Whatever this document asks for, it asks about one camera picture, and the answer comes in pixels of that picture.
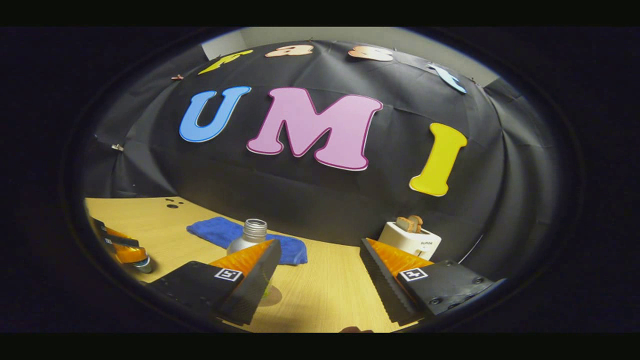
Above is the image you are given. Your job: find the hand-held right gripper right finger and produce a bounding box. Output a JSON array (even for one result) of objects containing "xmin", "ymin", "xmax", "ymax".
[{"xmin": 359, "ymin": 237, "xmax": 496, "ymax": 326}]

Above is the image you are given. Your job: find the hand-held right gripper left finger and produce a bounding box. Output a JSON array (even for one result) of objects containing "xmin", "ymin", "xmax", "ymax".
[{"xmin": 148, "ymin": 238, "xmax": 283, "ymax": 327}]

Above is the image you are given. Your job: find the brown round coaster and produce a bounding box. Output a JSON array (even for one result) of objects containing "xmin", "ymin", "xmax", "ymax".
[{"xmin": 257, "ymin": 285, "xmax": 283, "ymax": 307}]

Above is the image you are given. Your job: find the silver water bottle green label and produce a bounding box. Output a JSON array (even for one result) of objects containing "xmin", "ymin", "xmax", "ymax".
[{"xmin": 226, "ymin": 218, "xmax": 275, "ymax": 298}]

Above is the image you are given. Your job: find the white toaster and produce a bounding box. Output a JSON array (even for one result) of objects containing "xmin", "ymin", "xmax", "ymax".
[{"xmin": 377, "ymin": 221, "xmax": 442, "ymax": 261}]

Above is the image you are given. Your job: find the blue towel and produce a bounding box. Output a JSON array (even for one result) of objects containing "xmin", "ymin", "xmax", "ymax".
[{"xmin": 186, "ymin": 216, "xmax": 308, "ymax": 266}]

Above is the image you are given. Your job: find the black backdrop cloth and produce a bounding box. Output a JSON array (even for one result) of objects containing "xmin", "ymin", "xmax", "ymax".
[{"xmin": 82, "ymin": 40, "xmax": 563, "ymax": 281}]

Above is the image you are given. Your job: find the toaster power cable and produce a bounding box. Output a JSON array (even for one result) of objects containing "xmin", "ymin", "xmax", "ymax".
[{"xmin": 459, "ymin": 234, "xmax": 484, "ymax": 264}]

